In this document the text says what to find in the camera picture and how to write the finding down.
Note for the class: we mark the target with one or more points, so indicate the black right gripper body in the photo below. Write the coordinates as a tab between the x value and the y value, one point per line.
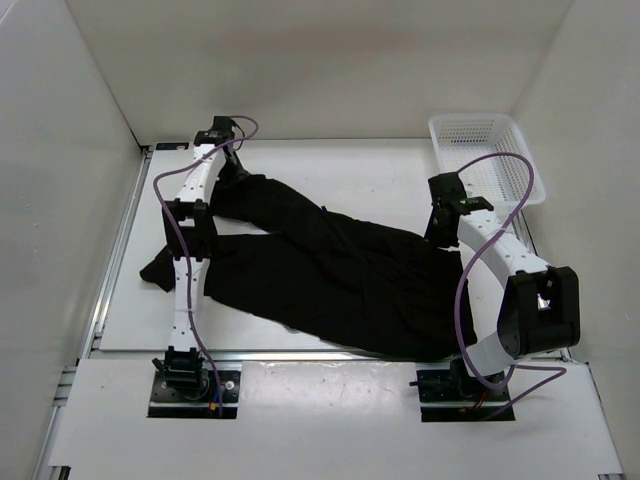
441	238

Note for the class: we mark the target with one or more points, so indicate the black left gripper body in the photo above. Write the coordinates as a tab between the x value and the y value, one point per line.
232	172

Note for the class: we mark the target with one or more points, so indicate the black trousers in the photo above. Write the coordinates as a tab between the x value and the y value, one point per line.
346	281

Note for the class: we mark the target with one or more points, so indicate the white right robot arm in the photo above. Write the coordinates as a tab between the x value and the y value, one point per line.
540	309

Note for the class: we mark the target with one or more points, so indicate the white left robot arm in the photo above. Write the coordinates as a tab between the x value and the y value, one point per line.
184	195

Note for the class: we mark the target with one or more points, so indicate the white perforated plastic basket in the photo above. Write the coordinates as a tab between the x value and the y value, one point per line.
491	155

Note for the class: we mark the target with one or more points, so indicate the aluminium right side rail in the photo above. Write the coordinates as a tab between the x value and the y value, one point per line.
523	232

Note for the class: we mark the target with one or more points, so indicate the aluminium rail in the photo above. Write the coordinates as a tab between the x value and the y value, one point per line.
105	293
259	356
523	232

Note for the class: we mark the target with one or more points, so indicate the aluminium left side rail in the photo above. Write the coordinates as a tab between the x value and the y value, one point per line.
105	293

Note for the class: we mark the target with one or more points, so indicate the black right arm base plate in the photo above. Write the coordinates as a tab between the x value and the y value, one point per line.
446	398

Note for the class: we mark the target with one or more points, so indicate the aluminium front rail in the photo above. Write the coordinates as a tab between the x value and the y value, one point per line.
259	356

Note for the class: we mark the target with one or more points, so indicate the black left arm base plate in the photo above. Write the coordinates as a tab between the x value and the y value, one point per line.
203	403

